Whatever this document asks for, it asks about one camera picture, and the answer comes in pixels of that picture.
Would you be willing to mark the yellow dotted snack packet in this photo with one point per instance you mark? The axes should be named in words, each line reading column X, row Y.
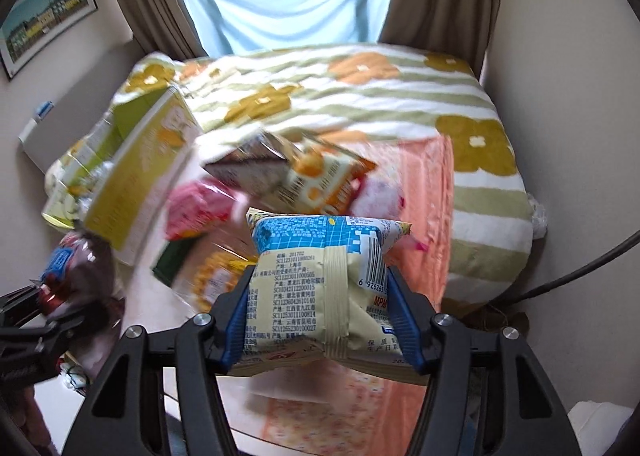
column 210, row 271

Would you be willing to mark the flower striped blanket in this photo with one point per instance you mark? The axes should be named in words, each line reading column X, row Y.
column 390, row 100

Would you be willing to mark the white fabric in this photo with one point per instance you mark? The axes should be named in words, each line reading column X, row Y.
column 595, row 426

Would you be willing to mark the white plastic bag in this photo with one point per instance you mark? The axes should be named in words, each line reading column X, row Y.
column 536, row 216

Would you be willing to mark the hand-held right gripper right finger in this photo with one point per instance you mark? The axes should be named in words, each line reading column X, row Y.
column 405, row 323

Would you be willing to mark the brown triangular snack packet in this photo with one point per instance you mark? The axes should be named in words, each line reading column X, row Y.
column 245, row 170

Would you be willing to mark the dark red snack packet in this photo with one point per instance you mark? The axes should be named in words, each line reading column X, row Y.
column 75, row 261

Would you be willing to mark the framed wall picture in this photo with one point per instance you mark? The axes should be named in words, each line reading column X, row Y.
column 45, row 20

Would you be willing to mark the white and pink snack packet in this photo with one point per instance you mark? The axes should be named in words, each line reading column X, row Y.
column 377, row 196

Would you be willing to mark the white wall unit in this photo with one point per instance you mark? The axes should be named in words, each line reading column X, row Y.
column 37, row 145

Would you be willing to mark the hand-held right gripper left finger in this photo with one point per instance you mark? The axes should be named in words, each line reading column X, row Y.
column 235, row 318

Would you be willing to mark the orange snack packet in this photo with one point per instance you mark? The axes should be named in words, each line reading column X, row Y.
column 320, row 180

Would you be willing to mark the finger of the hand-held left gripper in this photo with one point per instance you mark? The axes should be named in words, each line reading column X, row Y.
column 20, row 306
column 75, row 328

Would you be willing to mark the blue and cream snack packet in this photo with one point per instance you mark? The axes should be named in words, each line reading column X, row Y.
column 300, row 296

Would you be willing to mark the yellow-green cardboard box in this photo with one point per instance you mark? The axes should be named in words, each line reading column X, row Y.
column 145, row 165

